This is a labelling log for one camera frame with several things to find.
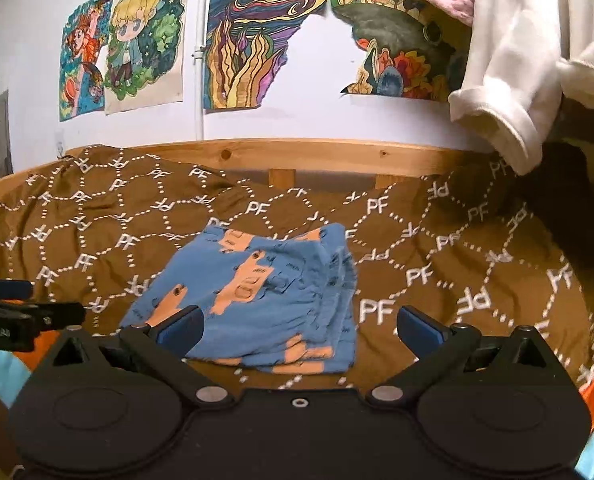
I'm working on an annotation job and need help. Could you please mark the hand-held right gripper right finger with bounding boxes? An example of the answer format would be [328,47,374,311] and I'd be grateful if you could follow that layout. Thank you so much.
[364,305,552,408]

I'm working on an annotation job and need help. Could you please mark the blue pants with orange print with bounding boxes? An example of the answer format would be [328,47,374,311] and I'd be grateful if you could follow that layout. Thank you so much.
[119,222,360,376]

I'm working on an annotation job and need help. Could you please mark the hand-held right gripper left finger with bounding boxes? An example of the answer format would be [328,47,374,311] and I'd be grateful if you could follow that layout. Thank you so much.
[44,305,235,408]

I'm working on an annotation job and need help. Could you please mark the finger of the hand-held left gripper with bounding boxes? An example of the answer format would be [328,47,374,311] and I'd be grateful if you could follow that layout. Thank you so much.
[0,279,35,303]
[0,295,86,333]

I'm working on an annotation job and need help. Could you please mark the white garment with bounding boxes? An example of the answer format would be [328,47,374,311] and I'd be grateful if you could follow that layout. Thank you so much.
[449,0,594,176]

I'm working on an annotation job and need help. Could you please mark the swirl pattern wall poster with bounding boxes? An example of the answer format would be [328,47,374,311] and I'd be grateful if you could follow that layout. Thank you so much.
[204,0,330,111]

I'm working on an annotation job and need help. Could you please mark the blond figure wall poster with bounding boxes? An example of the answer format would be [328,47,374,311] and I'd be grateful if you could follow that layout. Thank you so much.
[104,0,192,113]

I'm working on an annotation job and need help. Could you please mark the wooden bed frame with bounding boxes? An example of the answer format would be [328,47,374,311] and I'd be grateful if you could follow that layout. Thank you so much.
[0,139,498,196]

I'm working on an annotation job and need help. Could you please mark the orange-haired figure wall poster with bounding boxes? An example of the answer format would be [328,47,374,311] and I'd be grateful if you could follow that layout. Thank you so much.
[59,0,112,122]

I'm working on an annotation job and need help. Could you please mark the brown printed blanket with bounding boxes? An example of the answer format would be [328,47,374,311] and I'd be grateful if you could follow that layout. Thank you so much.
[0,145,594,396]

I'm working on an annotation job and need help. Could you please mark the white wall pipe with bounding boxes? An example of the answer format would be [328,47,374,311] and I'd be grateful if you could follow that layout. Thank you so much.
[194,0,208,141]

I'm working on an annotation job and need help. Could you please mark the landscape wall poster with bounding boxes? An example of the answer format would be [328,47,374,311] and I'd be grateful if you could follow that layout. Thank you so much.
[329,0,472,101]

